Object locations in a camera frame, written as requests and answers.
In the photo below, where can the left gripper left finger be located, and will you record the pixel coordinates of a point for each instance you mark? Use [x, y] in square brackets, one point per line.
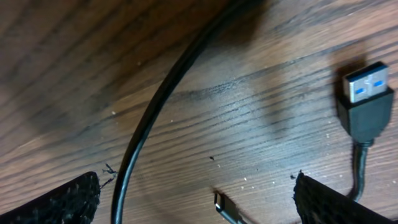
[74, 202]

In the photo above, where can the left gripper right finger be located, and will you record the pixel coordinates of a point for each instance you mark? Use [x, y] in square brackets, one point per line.
[317, 203]

